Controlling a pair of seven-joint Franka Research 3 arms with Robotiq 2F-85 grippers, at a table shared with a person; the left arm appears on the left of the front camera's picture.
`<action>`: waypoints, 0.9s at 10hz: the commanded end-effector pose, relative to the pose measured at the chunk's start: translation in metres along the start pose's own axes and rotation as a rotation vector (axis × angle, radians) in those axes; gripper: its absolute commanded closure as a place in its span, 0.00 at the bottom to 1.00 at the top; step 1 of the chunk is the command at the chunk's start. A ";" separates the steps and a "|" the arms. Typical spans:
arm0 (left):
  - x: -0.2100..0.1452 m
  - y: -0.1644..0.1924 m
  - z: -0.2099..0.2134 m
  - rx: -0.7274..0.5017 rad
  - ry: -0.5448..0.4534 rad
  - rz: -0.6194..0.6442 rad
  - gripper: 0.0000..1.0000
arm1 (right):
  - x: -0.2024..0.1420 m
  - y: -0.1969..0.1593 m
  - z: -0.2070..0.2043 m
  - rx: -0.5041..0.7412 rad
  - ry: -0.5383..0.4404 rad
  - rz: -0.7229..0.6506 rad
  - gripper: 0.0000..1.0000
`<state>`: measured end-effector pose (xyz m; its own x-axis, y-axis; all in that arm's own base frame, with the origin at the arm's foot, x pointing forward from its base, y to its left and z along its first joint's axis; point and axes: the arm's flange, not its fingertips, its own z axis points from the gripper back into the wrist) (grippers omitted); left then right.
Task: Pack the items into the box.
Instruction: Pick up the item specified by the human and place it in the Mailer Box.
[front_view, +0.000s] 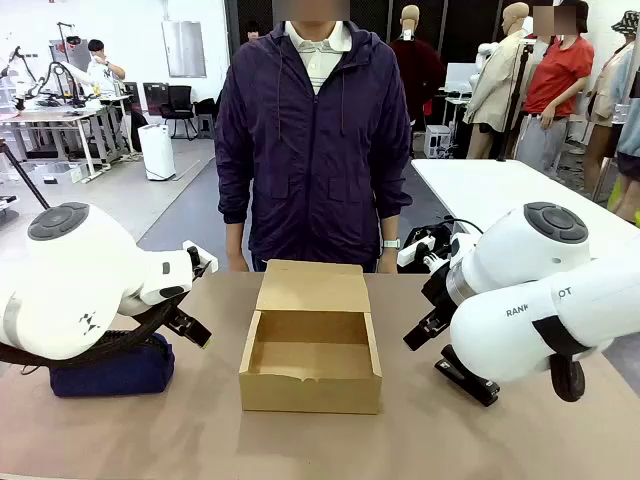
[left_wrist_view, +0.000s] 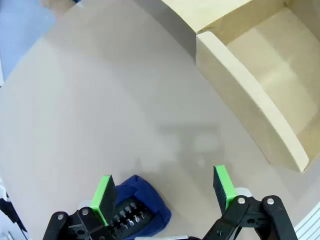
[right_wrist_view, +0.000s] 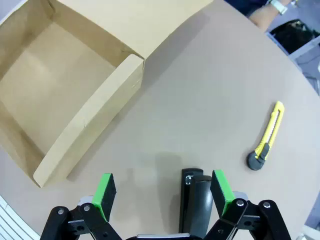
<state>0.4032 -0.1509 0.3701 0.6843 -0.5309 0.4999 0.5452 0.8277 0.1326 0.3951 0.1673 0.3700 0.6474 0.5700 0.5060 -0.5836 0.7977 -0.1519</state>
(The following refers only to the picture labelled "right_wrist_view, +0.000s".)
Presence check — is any person's left forearm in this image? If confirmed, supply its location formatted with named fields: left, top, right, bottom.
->
left=248, top=0, right=288, bottom=32

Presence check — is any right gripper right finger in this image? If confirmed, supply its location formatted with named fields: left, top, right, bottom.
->
left=203, top=169, right=292, bottom=240

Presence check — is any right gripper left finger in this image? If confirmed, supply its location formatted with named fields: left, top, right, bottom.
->
left=39, top=172, right=123, bottom=240

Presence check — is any white ribbed panel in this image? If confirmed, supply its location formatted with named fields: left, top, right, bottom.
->
left=0, top=196, right=41, bottom=240

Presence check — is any black stapler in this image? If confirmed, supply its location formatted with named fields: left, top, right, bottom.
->
left=178, top=168, right=216, bottom=235

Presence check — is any white wristwatch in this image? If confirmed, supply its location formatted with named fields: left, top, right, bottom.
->
left=271, top=0, right=289, bottom=15

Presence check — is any black bag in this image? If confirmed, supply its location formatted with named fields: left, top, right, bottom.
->
left=269, top=19, right=315, bottom=55

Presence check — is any person in navy jacket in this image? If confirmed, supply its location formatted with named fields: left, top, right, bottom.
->
left=223, top=0, right=270, bottom=18

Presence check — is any open brown cardboard box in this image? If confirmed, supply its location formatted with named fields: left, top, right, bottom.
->
left=0, top=0, right=216, bottom=189

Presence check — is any yellow black utility knife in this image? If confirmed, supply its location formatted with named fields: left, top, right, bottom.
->
left=246, top=100, right=285, bottom=171

